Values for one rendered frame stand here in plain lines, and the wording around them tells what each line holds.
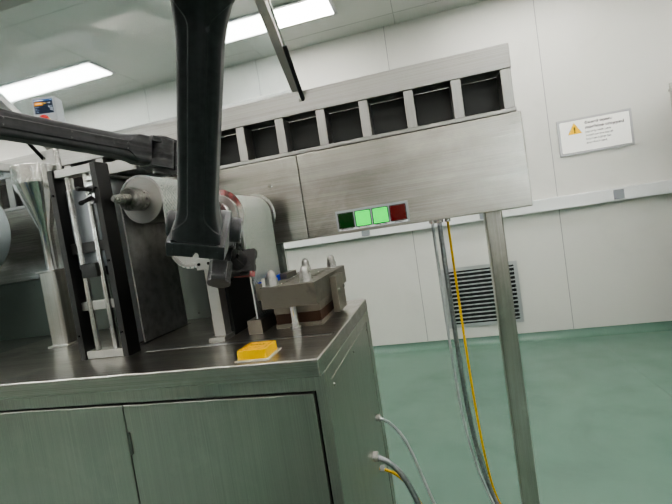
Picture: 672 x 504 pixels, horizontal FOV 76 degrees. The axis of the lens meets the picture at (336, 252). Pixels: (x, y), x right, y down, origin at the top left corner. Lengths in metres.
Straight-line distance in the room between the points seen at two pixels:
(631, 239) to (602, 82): 1.24
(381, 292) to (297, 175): 2.47
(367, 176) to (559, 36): 2.89
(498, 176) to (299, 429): 0.97
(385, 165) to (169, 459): 1.05
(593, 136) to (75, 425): 3.76
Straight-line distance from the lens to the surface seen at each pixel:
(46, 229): 1.79
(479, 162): 1.48
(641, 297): 4.17
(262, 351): 0.98
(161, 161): 1.06
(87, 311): 1.45
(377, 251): 3.83
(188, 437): 1.15
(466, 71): 1.54
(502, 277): 1.65
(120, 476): 1.31
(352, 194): 1.49
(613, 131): 4.06
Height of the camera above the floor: 1.16
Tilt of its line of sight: 3 degrees down
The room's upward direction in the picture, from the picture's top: 9 degrees counter-clockwise
